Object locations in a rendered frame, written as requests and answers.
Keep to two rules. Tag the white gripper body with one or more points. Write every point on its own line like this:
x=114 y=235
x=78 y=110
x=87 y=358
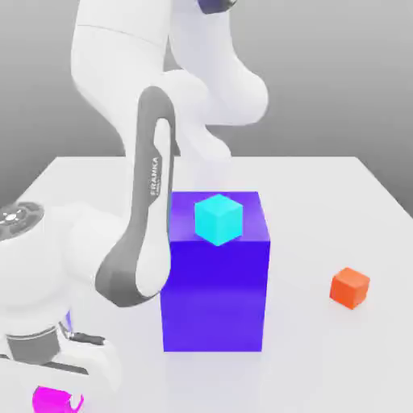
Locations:
x=38 y=376

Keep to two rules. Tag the small magenta cube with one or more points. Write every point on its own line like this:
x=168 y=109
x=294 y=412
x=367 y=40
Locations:
x=48 y=401

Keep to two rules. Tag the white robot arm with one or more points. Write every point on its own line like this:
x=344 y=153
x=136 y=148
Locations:
x=116 y=77

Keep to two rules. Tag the small cyan cube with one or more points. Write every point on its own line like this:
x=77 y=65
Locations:
x=217 y=219

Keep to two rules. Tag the small orange cube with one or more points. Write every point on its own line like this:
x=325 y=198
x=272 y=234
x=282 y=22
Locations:
x=348 y=288

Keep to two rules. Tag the large blue box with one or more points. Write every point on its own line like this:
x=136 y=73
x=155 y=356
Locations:
x=216 y=290

